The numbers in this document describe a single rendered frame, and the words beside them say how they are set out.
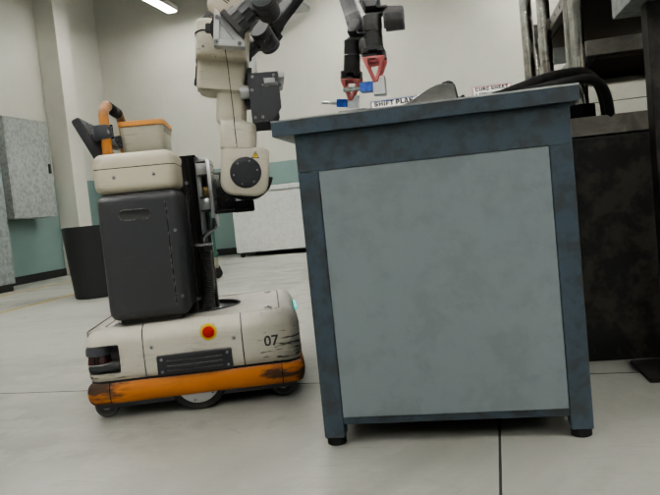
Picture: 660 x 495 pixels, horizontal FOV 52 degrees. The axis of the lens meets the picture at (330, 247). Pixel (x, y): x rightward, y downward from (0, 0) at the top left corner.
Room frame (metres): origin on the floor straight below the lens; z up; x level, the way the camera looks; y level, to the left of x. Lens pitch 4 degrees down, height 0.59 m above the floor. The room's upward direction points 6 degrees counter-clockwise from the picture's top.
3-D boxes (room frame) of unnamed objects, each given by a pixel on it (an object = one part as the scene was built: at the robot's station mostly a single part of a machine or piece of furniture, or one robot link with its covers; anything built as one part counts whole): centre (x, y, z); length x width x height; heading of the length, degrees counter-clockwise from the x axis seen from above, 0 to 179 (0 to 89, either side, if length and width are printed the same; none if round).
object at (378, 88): (2.09, -0.15, 0.94); 0.13 x 0.05 x 0.05; 79
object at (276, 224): (9.35, 0.46, 0.47); 1.52 x 0.77 x 0.94; 76
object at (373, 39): (2.08, -0.19, 1.06); 0.10 x 0.07 x 0.07; 169
